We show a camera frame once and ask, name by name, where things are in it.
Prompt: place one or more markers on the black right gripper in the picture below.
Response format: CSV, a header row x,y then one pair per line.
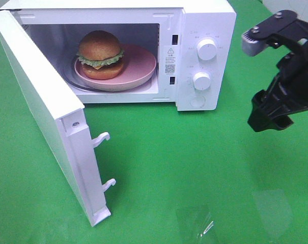
x,y
288,91

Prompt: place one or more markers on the white round door button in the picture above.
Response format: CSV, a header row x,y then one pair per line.
x,y
197,101

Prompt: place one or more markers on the pink round plate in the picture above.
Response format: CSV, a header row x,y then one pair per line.
x,y
139,66

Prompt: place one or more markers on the burger with lettuce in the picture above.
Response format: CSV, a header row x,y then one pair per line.
x,y
100,55

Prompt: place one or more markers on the white microwave door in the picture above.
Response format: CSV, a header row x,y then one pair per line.
x,y
59,114

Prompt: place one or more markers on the lower white round knob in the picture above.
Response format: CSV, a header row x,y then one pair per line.
x,y
201,81

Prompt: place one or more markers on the white round knob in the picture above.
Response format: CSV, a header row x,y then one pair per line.
x,y
201,81
206,49

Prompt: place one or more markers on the upper white round knob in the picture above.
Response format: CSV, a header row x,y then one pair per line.
x,y
206,49

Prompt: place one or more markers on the white microwave oven body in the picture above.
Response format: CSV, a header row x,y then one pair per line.
x,y
56,27

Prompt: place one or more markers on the white warning label sticker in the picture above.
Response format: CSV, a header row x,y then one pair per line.
x,y
170,56

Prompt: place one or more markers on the green table mat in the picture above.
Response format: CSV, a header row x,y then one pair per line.
x,y
182,177

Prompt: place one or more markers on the glass microwave turntable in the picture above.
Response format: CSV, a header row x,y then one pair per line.
x,y
79,83

